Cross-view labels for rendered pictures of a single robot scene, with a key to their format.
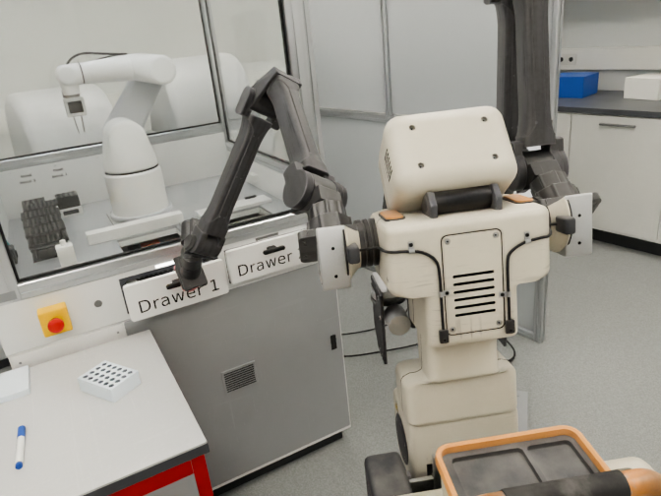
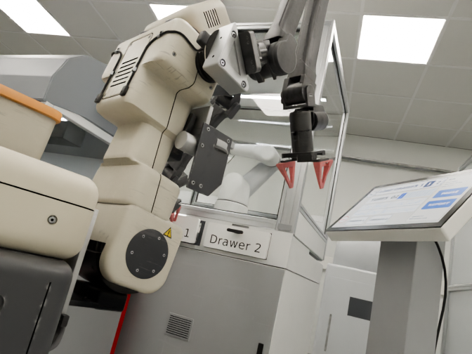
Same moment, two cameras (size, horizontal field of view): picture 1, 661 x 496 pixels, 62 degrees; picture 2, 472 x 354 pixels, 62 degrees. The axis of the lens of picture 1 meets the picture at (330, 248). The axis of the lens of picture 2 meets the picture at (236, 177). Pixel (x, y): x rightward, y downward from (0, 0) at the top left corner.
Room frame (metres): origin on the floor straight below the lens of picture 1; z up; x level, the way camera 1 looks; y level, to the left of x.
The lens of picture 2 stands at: (0.50, -1.07, 0.72)
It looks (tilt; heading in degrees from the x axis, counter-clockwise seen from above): 14 degrees up; 50
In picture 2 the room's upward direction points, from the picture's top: 13 degrees clockwise
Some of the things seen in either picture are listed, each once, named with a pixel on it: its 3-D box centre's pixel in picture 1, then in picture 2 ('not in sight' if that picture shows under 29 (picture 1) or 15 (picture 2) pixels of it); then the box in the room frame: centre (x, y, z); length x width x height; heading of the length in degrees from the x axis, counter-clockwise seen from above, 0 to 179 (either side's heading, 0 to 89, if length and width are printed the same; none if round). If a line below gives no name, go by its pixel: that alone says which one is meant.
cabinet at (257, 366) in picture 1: (179, 344); (200, 332); (1.96, 0.65, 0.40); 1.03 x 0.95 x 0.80; 117
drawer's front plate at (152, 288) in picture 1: (178, 288); (168, 225); (1.46, 0.45, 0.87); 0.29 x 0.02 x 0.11; 117
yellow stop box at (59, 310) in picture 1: (54, 320); not in sight; (1.35, 0.76, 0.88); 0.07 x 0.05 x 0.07; 117
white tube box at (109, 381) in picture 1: (109, 380); not in sight; (1.17, 0.58, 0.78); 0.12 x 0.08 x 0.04; 58
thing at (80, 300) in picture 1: (152, 236); (220, 245); (1.96, 0.66, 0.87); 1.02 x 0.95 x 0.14; 117
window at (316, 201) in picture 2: not in sight; (326, 147); (2.18, 0.22, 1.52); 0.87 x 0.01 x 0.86; 27
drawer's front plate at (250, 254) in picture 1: (270, 255); (236, 239); (1.65, 0.19, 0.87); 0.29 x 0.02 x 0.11; 117
